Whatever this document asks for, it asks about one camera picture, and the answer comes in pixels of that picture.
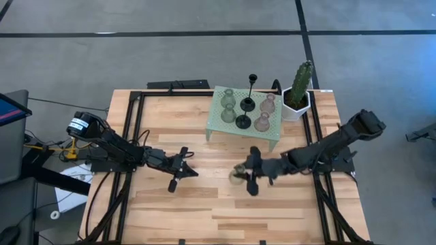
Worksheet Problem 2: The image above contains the yellow clamp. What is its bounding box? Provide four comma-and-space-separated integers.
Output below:
23, 137, 81, 161

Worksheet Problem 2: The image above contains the white hexagonal plant pot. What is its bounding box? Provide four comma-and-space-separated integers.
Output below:
278, 86, 312, 123

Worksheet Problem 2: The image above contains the grey cabinet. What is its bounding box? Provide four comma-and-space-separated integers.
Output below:
0, 89, 30, 185

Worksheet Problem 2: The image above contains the black flat bar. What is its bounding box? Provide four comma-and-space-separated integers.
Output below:
146, 78, 211, 91

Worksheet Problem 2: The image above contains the black aluminium extrusion frame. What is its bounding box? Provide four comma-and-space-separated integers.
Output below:
78, 88, 375, 245

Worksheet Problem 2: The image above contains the white paper sheet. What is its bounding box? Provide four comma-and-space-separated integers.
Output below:
54, 163, 95, 214

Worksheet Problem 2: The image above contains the green cactus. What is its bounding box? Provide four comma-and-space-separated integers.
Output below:
289, 60, 314, 105

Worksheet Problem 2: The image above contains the pink glass candle holder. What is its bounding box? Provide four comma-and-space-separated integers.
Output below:
260, 93, 277, 114
253, 111, 271, 133

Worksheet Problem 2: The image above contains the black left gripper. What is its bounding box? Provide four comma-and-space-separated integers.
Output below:
142, 146, 200, 194

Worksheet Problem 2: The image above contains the grey metal stand foot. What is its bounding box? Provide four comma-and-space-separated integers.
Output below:
405, 121, 436, 144

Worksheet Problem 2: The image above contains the green perforated metal shelf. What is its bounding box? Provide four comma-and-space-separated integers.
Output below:
205, 84, 283, 152

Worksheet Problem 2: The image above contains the green glass candle holder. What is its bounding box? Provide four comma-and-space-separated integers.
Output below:
220, 103, 237, 124
220, 88, 237, 109
228, 164, 247, 186

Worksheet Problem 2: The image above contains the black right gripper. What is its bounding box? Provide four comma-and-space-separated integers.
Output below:
236, 145, 291, 197

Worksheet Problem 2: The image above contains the long black table cable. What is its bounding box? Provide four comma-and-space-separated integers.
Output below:
84, 171, 113, 239

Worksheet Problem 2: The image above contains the dark monitor with blue screen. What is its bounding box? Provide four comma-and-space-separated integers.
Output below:
0, 92, 33, 127

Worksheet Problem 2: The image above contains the black floor beam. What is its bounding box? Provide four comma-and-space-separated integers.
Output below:
20, 146, 92, 197

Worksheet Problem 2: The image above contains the black computer mouse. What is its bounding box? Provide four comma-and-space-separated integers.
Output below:
0, 225, 21, 245

